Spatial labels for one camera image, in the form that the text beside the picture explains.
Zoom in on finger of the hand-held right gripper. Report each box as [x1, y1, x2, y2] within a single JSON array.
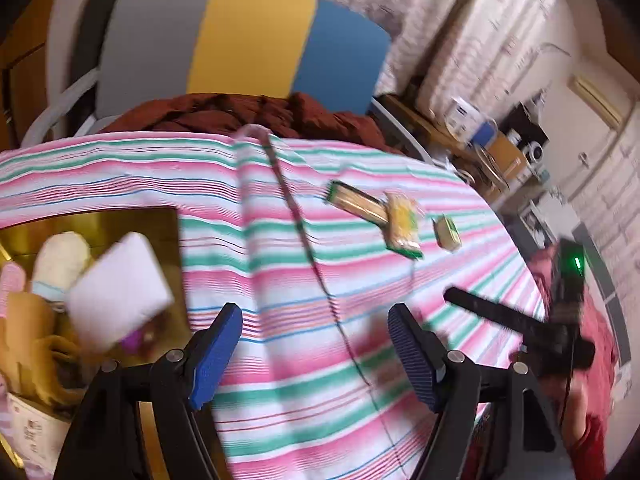
[[444, 286, 548, 336]]

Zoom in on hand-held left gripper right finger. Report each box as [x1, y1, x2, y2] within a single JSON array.
[[387, 302, 576, 480]]

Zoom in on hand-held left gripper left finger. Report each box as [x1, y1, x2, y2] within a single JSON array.
[[52, 302, 244, 480]]

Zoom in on purple item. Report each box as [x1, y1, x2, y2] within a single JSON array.
[[117, 325, 156, 356]]

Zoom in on white sponge block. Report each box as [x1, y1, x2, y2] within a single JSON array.
[[65, 231, 175, 353]]

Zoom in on small yellow sponge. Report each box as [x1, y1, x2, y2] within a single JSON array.
[[37, 332, 88, 406]]

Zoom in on gold box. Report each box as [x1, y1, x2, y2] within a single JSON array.
[[0, 206, 193, 480]]

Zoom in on cream fluffy cloth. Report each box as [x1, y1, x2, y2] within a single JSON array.
[[31, 231, 92, 302]]

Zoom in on large yellow sponge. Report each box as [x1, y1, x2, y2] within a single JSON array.
[[5, 292, 56, 391]]

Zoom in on cream carton box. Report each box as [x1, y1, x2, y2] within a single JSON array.
[[6, 392, 73, 466]]

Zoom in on pink fluffy cloth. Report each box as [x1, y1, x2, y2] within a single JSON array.
[[0, 262, 27, 318]]

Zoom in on person's right forearm red sleeve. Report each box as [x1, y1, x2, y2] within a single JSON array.
[[560, 370, 608, 480]]

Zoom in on small green yellow box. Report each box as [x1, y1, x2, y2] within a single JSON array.
[[432, 214, 462, 252]]

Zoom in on pink green striped cloth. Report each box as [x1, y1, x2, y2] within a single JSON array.
[[0, 130, 548, 480]]

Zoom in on yellow snack packet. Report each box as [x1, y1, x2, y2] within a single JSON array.
[[382, 192, 425, 261]]

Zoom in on wooden desk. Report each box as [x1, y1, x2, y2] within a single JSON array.
[[375, 92, 546, 196]]

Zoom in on toothpick packet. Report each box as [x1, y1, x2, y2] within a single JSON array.
[[325, 180, 391, 225]]

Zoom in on blue container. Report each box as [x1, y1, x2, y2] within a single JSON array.
[[470, 120, 501, 148]]

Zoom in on black box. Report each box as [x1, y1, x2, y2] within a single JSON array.
[[500, 102, 548, 146]]

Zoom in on white box blue label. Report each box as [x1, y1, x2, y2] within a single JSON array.
[[446, 97, 483, 136]]

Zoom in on dark red cloth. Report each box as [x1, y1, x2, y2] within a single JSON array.
[[100, 92, 401, 153]]

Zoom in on metal hanger stand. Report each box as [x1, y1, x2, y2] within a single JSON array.
[[535, 42, 571, 61]]

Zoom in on grey yellow blue chair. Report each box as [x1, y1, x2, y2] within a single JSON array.
[[22, 0, 431, 161]]

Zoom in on wall air conditioner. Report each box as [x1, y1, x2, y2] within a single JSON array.
[[570, 75, 626, 128]]

